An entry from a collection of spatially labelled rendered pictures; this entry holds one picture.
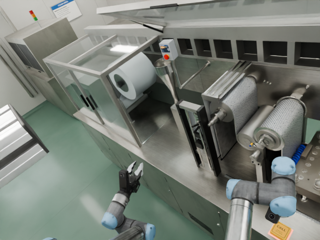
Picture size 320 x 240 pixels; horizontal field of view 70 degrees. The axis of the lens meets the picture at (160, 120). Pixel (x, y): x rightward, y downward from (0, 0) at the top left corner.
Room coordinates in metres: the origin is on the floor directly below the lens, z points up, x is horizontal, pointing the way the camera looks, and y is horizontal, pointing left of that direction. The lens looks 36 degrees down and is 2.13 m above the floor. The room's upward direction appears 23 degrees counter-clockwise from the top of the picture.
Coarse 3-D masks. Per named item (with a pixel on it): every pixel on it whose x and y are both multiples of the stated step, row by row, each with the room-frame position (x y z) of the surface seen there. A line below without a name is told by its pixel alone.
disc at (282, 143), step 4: (256, 128) 0.76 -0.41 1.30; (260, 128) 0.74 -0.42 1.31; (264, 128) 0.72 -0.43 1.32; (268, 128) 0.71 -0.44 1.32; (256, 132) 0.76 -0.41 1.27; (272, 132) 0.69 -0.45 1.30; (276, 132) 0.67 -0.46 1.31; (280, 136) 0.66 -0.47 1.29; (256, 140) 0.76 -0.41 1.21; (280, 140) 0.66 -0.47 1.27; (280, 144) 0.66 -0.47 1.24; (284, 144) 0.65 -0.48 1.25; (268, 148) 0.71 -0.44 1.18; (280, 148) 0.66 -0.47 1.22
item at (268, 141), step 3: (261, 135) 0.72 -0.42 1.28; (264, 135) 0.71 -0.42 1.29; (267, 135) 0.70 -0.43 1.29; (261, 138) 0.72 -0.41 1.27; (264, 138) 0.70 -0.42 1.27; (267, 138) 0.69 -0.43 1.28; (270, 138) 0.68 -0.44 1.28; (264, 141) 0.70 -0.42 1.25; (267, 141) 0.69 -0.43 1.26; (270, 141) 0.68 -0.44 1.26; (273, 141) 0.67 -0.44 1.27; (264, 144) 0.71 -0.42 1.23; (267, 144) 0.69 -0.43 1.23; (270, 144) 0.68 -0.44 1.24; (273, 144) 0.67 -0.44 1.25; (270, 147) 0.68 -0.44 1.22
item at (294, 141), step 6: (300, 120) 0.76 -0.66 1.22; (300, 126) 0.76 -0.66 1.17; (294, 132) 0.73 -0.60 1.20; (300, 132) 0.77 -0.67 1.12; (294, 138) 0.73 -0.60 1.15; (300, 138) 0.77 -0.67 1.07; (288, 144) 0.69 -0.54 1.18; (294, 144) 0.73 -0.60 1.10; (282, 150) 0.66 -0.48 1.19; (288, 150) 0.69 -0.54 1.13; (294, 150) 0.73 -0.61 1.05; (282, 156) 0.66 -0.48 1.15; (288, 156) 0.69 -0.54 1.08
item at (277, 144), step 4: (260, 132) 0.73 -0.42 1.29; (264, 132) 0.71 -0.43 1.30; (268, 132) 0.70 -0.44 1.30; (256, 136) 0.75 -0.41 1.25; (272, 136) 0.68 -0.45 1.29; (276, 136) 0.67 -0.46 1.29; (276, 140) 0.67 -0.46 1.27; (276, 144) 0.67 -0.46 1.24; (272, 148) 0.68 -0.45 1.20; (276, 148) 0.67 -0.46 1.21
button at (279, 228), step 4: (276, 224) 0.48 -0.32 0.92; (280, 224) 0.47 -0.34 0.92; (284, 224) 0.47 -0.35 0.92; (272, 228) 0.47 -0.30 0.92; (276, 228) 0.46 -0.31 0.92; (280, 228) 0.46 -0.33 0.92; (284, 228) 0.45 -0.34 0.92; (288, 228) 0.44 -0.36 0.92; (272, 232) 0.45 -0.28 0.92; (276, 232) 0.45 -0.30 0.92; (280, 232) 0.44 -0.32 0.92; (284, 232) 0.43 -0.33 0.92; (288, 232) 0.43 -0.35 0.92; (276, 236) 0.44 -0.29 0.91; (280, 236) 0.43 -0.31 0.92; (284, 236) 0.42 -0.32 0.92
